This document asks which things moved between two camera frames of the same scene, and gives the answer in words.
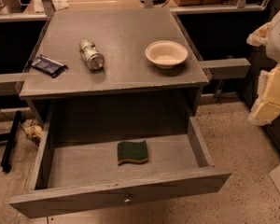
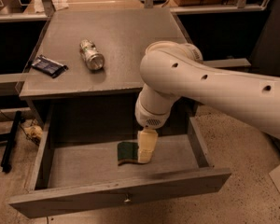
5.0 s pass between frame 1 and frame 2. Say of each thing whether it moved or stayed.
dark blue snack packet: stayed
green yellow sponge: stayed
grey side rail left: stayed
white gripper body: moved
